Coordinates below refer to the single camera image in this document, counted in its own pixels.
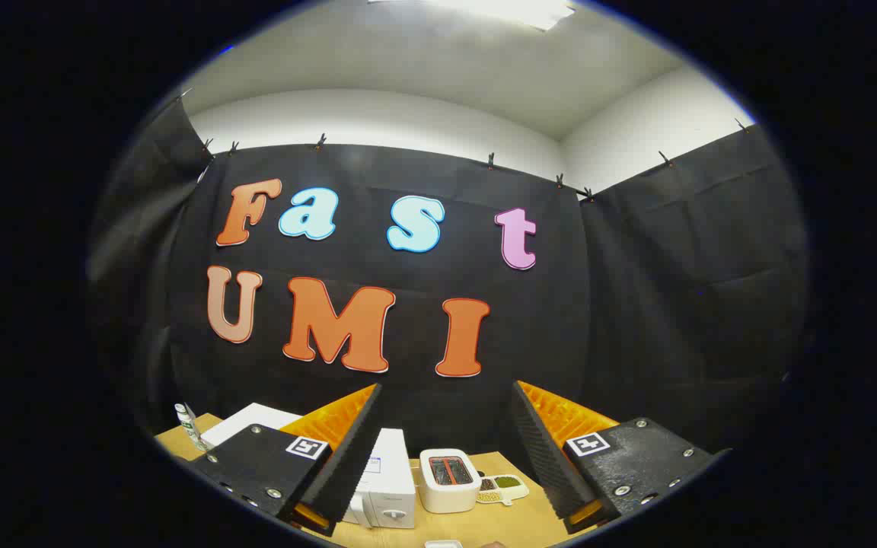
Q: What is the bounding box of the ceiling light panel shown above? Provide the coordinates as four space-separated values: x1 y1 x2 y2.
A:
366 0 576 31

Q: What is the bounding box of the white toaster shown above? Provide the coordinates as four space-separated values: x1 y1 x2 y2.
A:
418 448 483 514

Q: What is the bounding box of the green and white bottle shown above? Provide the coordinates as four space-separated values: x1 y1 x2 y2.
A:
174 403 207 451

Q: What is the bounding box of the small white seed dish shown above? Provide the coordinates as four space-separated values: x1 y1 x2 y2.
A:
477 474 530 507

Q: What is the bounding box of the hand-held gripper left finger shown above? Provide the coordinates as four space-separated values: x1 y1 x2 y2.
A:
189 383 383 537

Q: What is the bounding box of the row of black clips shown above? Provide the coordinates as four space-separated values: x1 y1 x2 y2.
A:
176 88 751 202

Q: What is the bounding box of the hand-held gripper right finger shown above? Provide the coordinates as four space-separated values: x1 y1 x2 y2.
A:
511 381 732 534

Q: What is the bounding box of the white microwave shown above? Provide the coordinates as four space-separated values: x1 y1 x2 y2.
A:
201 403 417 530

